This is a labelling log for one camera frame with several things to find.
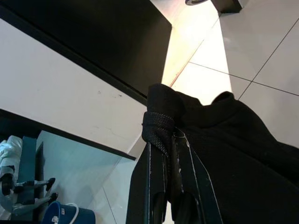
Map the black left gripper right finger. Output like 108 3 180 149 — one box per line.
174 132 223 224

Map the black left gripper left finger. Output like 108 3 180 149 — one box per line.
126 141 168 224

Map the black shirt white print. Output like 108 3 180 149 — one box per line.
141 83 299 224

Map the blue tote bag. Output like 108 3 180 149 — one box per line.
41 201 97 222

